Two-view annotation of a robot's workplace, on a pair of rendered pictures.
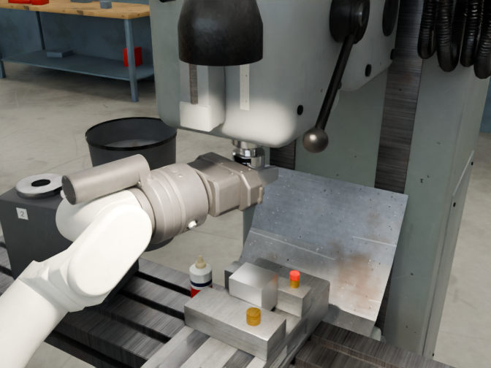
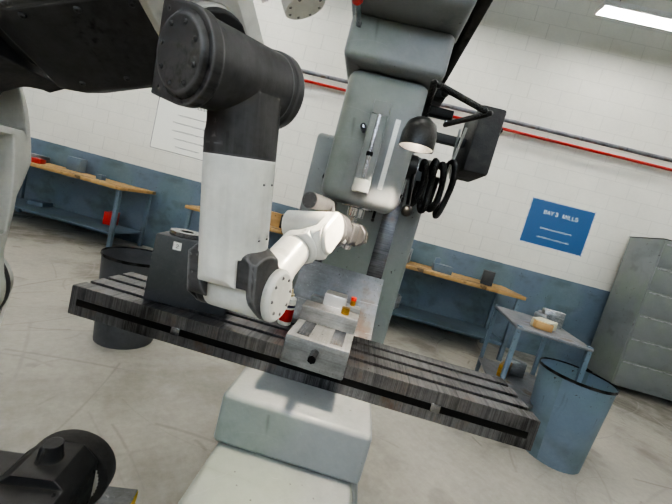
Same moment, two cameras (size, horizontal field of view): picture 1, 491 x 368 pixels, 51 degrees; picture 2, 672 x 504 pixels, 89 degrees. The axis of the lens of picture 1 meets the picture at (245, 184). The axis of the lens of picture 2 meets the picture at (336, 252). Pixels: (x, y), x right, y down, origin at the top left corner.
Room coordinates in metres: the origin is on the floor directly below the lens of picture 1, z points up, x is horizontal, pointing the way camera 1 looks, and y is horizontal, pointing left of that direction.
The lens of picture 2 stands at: (-0.15, 0.43, 1.28)
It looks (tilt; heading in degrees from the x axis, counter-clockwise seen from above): 6 degrees down; 334
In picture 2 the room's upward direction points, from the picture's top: 15 degrees clockwise
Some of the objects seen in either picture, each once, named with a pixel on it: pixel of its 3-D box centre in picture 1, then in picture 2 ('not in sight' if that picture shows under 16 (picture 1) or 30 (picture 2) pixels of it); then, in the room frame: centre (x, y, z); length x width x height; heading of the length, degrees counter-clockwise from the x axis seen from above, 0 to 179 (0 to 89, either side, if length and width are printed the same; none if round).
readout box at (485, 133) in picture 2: not in sight; (476, 147); (0.78, -0.44, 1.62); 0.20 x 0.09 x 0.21; 151
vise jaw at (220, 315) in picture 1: (234, 320); (329, 316); (0.63, 0.02, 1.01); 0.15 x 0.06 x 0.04; 58
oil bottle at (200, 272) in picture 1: (201, 280); (288, 306); (0.78, 0.08, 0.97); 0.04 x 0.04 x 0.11
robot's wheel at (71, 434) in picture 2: not in sight; (68, 471); (0.75, 0.54, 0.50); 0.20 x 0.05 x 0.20; 73
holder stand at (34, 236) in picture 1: (70, 232); (197, 269); (0.88, 0.34, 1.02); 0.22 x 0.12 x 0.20; 71
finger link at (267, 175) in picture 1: (263, 179); not in sight; (0.66, -0.03, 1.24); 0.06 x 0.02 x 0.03; 133
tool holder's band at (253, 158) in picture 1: (248, 153); not in sight; (0.68, 0.00, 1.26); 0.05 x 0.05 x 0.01
